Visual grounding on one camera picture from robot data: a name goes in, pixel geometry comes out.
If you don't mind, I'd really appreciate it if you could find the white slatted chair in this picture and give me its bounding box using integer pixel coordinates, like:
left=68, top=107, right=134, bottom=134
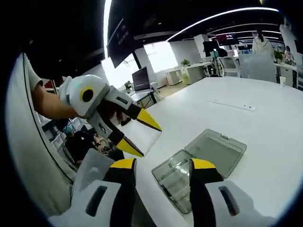
left=218, top=56, right=241, bottom=78

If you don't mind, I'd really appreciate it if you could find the dark computer monitor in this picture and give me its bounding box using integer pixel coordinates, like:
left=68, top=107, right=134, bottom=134
left=131, top=66, right=152, bottom=93

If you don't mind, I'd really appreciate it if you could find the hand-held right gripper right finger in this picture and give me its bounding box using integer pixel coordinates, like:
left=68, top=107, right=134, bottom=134
left=189, top=158, right=257, bottom=227

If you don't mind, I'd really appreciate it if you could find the person's white shirt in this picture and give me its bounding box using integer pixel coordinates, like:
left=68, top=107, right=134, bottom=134
left=6, top=53, right=79, bottom=216

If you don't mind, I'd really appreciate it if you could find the clear plastic divider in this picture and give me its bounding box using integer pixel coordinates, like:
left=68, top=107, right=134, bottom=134
left=117, top=120, right=162, bottom=157

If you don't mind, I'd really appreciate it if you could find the white storage shelf rack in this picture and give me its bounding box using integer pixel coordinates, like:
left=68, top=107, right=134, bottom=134
left=42, top=117, right=73, bottom=164

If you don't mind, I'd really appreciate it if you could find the white office desk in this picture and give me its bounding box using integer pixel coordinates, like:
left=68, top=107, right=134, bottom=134
left=165, top=62, right=213, bottom=86

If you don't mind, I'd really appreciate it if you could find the grey transparent guide fixture box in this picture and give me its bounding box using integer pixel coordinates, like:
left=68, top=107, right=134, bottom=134
left=151, top=128, right=248, bottom=215

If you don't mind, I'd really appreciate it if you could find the red banner screen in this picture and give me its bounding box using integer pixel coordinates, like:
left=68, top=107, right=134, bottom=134
left=216, top=33, right=239, bottom=46

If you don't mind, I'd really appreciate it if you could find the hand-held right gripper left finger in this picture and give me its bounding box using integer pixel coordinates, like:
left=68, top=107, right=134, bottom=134
left=70, top=158, right=138, bottom=227

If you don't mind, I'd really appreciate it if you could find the frosted desk partition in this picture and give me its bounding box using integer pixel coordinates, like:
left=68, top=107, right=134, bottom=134
left=237, top=52, right=277, bottom=84

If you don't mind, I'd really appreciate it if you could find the black tripod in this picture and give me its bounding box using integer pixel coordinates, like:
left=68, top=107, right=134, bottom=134
left=210, top=49, right=224, bottom=78

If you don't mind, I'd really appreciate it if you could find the hanging black display screen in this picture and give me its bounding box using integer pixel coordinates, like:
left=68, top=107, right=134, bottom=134
left=106, top=17, right=136, bottom=69

